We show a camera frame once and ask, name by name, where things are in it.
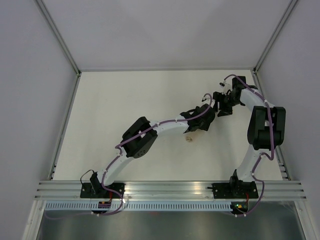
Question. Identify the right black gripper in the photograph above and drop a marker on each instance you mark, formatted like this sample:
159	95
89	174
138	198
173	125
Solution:
218	97

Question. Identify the aluminium frame post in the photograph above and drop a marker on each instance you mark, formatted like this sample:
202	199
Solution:
57	35
275	34

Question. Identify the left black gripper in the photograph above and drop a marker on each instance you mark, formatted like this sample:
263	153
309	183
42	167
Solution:
206	126

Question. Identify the white slotted cable duct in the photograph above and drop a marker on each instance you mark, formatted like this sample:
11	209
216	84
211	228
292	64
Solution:
218	206

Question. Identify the beige cloth napkin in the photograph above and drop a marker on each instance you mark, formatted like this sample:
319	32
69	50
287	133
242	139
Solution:
195	136

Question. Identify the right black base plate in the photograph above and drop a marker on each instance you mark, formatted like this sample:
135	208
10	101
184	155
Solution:
240	191

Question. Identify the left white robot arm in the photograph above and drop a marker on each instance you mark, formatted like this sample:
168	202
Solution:
142	134

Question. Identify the left aluminium frame post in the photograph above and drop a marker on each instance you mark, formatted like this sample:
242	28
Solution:
57	35

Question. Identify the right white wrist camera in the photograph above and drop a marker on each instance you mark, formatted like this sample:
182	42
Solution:
226	88

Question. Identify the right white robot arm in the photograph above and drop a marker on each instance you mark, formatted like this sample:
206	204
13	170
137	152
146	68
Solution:
266	131

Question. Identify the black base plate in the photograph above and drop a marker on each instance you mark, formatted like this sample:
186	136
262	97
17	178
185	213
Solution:
113	191
240	191

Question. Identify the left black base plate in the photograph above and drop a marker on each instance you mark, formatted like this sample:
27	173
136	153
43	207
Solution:
113	191

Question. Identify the right aluminium frame post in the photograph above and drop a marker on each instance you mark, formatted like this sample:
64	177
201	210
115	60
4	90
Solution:
275	34

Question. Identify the aluminium front rail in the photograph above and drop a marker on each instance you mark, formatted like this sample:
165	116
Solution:
276	190

